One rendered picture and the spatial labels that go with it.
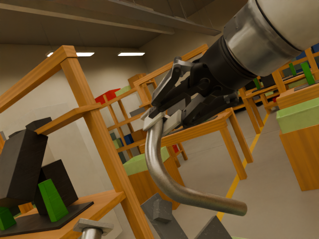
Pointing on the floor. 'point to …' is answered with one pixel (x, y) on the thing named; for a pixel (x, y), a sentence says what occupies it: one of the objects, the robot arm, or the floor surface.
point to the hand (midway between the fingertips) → (162, 121)
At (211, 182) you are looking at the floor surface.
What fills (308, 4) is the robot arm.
